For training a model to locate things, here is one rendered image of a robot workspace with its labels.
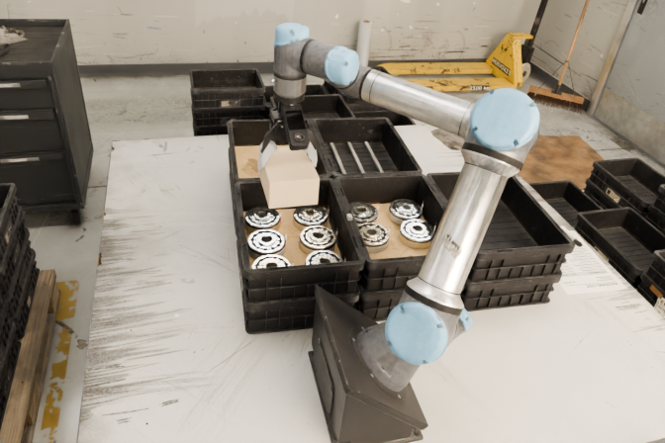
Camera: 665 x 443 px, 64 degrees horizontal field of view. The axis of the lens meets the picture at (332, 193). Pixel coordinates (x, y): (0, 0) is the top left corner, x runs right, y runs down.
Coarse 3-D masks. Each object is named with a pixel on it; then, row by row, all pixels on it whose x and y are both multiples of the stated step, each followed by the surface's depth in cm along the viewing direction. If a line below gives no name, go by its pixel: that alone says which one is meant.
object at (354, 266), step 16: (336, 192) 158; (240, 208) 147; (240, 224) 141; (240, 240) 136; (352, 240) 140; (256, 272) 127; (272, 272) 128; (288, 272) 129; (304, 272) 130; (320, 272) 131; (336, 272) 132
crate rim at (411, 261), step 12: (336, 180) 163; (348, 180) 165; (432, 192) 162; (348, 204) 153; (360, 240) 140; (372, 264) 134; (384, 264) 134; (396, 264) 135; (408, 264) 136; (420, 264) 137
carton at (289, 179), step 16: (272, 160) 133; (288, 160) 134; (304, 160) 134; (272, 176) 127; (288, 176) 128; (304, 176) 128; (272, 192) 127; (288, 192) 128; (304, 192) 129; (272, 208) 129
